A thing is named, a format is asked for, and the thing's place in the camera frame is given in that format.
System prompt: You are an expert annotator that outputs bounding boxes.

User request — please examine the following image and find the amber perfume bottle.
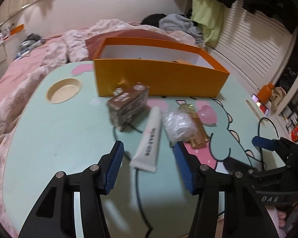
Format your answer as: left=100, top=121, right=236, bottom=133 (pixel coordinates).
left=179, top=104, right=210, bottom=149

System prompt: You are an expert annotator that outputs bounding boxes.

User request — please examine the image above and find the pink heart-shaped case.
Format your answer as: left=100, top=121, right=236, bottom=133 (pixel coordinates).
left=197, top=105, right=217, bottom=126

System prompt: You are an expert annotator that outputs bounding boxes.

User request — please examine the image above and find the clear crinkled plastic bag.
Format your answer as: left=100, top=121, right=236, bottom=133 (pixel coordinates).
left=162, top=110, right=197, bottom=145

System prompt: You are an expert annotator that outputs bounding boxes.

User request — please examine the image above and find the white cosmetic tube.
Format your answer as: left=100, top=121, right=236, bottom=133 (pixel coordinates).
left=130, top=106, right=161, bottom=173

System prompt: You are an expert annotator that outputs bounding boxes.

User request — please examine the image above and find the brown drink carton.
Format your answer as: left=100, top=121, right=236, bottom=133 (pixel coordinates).
left=107, top=83, right=149, bottom=131

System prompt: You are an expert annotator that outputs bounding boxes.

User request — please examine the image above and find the brown round plush keychain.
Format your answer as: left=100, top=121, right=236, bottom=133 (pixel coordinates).
left=173, top=59, right=192, bottom=65

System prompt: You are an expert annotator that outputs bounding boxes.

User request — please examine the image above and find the person's right hand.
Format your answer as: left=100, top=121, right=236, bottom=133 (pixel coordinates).
left=277, top=204, right=298, bottom=234

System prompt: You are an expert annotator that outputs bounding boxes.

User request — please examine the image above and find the smartphone with lit screen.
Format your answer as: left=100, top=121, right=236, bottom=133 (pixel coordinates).
left=251, top=94, right=269, bottom=116

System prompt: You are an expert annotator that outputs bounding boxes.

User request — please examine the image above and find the orange bottle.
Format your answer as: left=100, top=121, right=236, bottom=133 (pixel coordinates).
left=256, top=83, right=275, bottom=104

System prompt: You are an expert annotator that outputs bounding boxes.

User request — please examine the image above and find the orange cardboard box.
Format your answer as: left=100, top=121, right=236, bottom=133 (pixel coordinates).
left=92, top=36, right=229, bottom=98

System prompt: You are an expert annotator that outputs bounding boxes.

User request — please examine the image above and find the green hanging cloth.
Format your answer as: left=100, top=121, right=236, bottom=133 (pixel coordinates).
left=191, top=0, right=224, bottom=47

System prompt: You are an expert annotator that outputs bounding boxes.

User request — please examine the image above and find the grey clothes pile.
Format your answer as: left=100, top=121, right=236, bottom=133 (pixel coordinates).
left=159, top=13, right=204, bottom=45

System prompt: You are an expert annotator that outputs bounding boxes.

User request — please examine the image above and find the pink floral duvet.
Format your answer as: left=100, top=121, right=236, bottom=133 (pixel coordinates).
left=0, top=19, right=196, bottom=237

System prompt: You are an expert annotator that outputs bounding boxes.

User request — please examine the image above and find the black cable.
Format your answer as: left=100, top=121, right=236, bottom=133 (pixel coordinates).
left=111, top=116, right=280, bottom=231

